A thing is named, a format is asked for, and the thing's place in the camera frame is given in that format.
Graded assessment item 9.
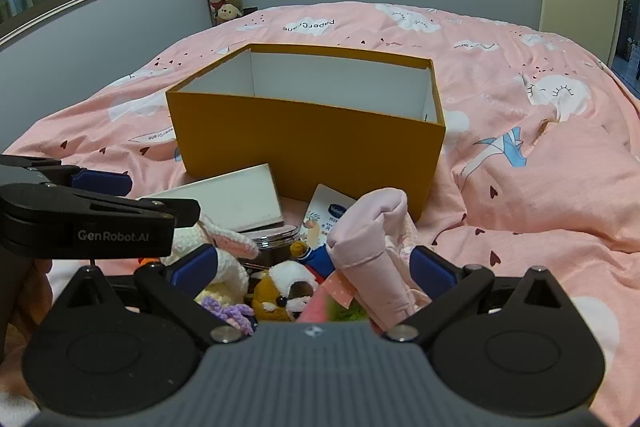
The purple crochet flower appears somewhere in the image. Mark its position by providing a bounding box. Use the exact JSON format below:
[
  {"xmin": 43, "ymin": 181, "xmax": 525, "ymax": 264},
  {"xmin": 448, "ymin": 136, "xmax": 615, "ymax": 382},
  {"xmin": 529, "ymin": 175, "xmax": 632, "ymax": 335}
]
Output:
[{"xmin": 200, "ymin": 296, "xmax": 257, "ymax": 335}]

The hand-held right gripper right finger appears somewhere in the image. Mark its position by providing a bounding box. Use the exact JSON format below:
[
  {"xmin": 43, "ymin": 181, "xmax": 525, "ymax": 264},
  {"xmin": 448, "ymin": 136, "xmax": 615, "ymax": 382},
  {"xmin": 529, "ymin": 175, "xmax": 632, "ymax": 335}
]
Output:
[{"xmin": 382, "ymin": 245, "xmax": 577, "ymax": 346}]

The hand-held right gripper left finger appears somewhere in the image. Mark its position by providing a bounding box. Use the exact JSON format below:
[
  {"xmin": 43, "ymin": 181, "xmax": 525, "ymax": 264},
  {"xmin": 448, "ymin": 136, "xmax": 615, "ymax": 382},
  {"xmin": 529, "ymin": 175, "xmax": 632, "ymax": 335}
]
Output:
[{"xmin": 47, "ymin": 244, "xmax": 247, "ymax": 349}]

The white crochet bunny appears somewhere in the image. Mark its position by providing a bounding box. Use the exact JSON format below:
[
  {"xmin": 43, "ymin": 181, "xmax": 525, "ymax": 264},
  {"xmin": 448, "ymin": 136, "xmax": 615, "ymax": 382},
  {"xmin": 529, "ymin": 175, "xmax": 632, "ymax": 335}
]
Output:
[{"xmin": 160, "ymin": 214, "xmax": 261, "ymax": 308}]

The white packet with blue label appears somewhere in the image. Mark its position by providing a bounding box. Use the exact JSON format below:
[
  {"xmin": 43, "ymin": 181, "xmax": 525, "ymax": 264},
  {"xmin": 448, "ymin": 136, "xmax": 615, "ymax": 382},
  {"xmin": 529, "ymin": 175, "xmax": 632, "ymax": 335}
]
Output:
[{"xmin": 302, "ymin": 184, "xmax": 362, "ymax": 253}]

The pink printed blanket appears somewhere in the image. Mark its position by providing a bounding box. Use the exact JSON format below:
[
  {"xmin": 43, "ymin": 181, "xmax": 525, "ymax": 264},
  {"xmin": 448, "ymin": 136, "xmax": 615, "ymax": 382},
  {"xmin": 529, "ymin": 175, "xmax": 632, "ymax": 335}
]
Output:
[{"xmin": 0, "ymin": 2, "xmax": 640, "ymax": 427}]

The orange cardboard box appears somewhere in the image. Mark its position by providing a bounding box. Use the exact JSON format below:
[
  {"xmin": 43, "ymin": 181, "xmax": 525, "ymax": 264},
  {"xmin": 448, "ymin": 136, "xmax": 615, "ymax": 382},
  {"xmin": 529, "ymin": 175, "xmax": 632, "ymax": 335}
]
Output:
[{"xmin": 166, "ymin": 43, "xmax": 447, "ymax": 223}]

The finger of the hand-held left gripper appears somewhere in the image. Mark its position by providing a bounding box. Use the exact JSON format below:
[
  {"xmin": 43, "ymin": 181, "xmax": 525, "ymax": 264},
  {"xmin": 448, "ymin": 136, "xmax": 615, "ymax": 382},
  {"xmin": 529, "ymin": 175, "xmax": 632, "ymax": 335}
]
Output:
[
  {"xmin": 0, "ymin": 155, "xmax": 134, "ymax": 198},
  {"xmin": 0, "ymin": 184, "xmax": 202, "ymax": 230}
]

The brown and white plush dog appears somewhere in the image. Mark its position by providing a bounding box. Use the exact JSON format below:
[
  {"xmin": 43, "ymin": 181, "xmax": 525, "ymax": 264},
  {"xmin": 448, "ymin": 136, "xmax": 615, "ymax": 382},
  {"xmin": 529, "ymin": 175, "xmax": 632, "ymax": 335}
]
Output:
[{"xmin": 251, "ymin": 261, "xmax": 321, "ymax": 323}]

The green fuzzy toy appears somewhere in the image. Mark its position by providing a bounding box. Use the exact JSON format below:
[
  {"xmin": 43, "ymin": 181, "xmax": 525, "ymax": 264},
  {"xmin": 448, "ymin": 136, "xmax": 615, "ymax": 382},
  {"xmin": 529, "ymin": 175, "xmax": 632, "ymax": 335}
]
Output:
[{"xmin": 327, "ymin": 297, "xmax": 371, "ymax": 323}]

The pink bucket hat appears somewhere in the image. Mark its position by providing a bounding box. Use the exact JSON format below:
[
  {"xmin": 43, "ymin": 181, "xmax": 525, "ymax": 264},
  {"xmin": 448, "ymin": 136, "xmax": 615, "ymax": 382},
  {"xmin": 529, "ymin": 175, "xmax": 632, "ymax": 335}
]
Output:
[{"xmin": 326, "ymin": 188, "xmax": 433, "ymax": 330}]

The small doll with blue cap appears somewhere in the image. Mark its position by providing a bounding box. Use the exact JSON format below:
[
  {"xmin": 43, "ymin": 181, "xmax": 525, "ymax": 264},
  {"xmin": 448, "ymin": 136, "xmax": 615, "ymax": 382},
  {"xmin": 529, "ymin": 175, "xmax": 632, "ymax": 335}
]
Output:
[{"xmin": 290, "ymin": 241, "xmax": 335, "ymax": 280}]

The person's left hand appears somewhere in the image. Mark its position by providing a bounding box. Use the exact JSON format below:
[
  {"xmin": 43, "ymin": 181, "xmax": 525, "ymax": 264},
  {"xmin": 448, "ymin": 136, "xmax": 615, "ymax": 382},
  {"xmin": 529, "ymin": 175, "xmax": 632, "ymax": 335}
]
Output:
[{"xmin": 10, "ymin": 259, "xmax": 55, "ymax": 353}]

